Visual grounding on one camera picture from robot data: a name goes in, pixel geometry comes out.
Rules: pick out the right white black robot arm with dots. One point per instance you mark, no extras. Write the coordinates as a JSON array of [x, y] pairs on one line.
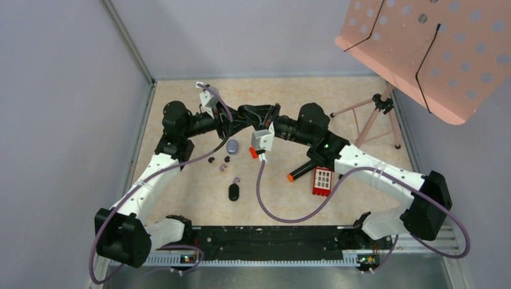
[[424, 199]]

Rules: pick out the pink perforated music stand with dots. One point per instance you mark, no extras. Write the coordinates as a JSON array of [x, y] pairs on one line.
[[447, 64]]

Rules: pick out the lavender earbud charging case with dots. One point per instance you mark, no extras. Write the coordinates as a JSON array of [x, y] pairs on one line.
[[232, 147]]

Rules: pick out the black microphone orange tip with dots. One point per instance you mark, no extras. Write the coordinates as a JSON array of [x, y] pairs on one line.
[[301, 170]]

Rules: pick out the red white toy block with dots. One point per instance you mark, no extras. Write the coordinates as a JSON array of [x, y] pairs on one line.
[[322, 182]]

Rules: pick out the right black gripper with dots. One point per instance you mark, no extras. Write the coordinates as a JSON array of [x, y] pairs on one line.
[[262, 116]]

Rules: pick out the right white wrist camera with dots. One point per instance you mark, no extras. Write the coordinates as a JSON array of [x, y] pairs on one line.
[[262, 139]]

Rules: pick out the black earbud charging case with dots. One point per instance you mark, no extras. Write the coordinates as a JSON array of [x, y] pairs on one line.
[[233, 192]]

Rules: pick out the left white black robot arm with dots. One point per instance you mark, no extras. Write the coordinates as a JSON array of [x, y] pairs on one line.
[[121, 234]]

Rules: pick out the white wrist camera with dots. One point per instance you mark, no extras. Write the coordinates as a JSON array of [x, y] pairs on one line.
[[262, 139], [209, 98]]

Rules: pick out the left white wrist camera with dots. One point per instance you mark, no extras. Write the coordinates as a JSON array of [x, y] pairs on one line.
[[209, 98]]

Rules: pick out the small red block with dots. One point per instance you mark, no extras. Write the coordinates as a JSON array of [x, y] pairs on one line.
[[253, 153]]

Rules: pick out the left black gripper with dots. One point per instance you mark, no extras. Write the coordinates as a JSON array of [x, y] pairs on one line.
[[229, 127]]

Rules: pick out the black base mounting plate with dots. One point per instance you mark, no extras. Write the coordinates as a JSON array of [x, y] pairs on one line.
[[277, 246]]

